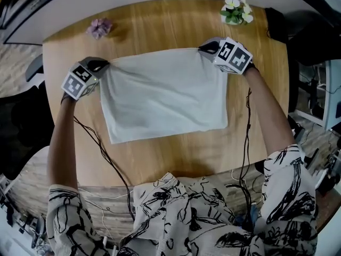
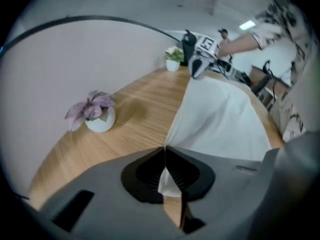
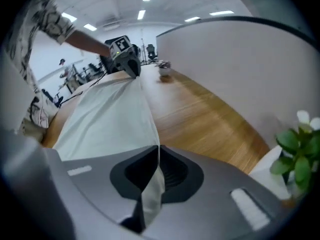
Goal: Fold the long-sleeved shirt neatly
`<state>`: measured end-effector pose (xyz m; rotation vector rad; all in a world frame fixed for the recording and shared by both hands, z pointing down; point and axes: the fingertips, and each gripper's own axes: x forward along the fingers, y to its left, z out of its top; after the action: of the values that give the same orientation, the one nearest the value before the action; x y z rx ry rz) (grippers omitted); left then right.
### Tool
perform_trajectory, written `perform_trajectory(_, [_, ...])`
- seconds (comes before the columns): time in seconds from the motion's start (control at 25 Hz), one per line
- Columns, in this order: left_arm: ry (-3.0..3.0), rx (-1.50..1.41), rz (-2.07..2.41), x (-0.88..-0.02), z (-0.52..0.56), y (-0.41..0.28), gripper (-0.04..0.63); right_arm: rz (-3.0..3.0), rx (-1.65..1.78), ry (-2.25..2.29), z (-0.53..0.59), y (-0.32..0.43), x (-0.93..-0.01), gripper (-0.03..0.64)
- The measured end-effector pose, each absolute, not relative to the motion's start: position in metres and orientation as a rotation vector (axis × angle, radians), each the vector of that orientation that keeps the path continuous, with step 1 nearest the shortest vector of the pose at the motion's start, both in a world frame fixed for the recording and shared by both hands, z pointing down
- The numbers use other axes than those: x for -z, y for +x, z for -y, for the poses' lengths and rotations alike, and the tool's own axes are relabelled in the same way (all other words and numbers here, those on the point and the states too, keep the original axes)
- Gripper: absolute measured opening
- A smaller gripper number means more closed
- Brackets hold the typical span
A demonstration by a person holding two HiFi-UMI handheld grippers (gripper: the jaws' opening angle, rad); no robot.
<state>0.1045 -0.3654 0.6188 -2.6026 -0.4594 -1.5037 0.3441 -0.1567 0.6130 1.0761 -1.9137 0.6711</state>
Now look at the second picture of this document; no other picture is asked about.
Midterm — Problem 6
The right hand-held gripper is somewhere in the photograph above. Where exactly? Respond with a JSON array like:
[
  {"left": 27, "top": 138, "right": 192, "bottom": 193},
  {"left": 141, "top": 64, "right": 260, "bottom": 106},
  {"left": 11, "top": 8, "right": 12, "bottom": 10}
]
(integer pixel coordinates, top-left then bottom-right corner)
[{"left": 188, "top": 35, "right": 232, "bottom": 80}]

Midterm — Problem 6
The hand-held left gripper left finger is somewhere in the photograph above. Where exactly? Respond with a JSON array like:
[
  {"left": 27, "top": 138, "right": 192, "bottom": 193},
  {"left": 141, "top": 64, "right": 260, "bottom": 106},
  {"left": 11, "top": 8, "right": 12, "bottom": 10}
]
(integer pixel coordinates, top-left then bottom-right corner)
[{"left": 39, "top": 146, "right": 181, "bottom": 240}]

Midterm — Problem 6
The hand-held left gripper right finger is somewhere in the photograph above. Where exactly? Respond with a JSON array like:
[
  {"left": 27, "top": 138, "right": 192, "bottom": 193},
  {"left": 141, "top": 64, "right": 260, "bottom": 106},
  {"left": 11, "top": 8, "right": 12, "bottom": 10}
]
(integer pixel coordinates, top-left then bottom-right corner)
[{"left": 165, "top": 146, "right": 264, "bottom": 235}]

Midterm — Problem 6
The white shirt with blue sleeves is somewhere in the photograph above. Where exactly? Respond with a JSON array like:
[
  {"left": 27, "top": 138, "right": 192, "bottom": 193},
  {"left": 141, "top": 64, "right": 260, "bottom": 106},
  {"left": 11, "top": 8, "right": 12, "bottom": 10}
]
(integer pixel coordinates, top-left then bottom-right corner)
[{"left": 157, "top": 75, "right": 272, "bottom": 199}]

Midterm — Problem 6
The person's right forearm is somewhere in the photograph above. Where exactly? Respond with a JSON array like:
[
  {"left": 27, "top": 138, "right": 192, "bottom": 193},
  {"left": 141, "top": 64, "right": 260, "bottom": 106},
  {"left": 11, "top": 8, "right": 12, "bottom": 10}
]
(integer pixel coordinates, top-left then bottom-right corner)
[{"left": 217, "top": 32, "right": 261, "bottom": 60}]

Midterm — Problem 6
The white ceiling light panel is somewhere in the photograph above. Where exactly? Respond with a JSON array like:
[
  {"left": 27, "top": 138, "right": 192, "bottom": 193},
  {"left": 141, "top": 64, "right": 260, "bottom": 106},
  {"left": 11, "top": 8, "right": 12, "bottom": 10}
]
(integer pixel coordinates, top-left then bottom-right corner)
[{"left": 238, "top": 20, "right": 256, "bottom": 31}]

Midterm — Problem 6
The white-flowered plant in white pot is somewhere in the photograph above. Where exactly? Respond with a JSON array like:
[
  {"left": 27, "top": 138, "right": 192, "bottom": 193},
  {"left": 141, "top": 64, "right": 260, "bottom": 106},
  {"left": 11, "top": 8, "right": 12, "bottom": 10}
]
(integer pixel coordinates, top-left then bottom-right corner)
[{"left": 163, "top": 46, "right": 186, "bottom": 72}]

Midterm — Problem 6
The white metal rack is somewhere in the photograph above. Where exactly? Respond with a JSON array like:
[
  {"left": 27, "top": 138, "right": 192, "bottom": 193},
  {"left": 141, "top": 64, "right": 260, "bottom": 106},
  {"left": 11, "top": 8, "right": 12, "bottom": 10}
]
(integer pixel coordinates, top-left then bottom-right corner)
[{"left": 257, "top": 87, "right": 273, "bottom": 110}]

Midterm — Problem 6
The person's white black-patterned clothing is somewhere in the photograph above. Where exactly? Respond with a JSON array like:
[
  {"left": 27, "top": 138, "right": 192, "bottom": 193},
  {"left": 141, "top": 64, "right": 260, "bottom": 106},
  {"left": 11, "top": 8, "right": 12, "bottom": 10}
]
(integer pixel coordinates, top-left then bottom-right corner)
[{"left": 251, "top": 0, "right": 320, "bottom": 142}]

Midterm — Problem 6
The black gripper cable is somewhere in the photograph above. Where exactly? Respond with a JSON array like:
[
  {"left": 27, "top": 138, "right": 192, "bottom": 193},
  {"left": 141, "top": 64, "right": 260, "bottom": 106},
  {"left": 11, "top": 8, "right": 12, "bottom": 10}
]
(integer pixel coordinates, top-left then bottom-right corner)
[{"left": 214, "top": 58, "right": 230, "bottom": 80}]

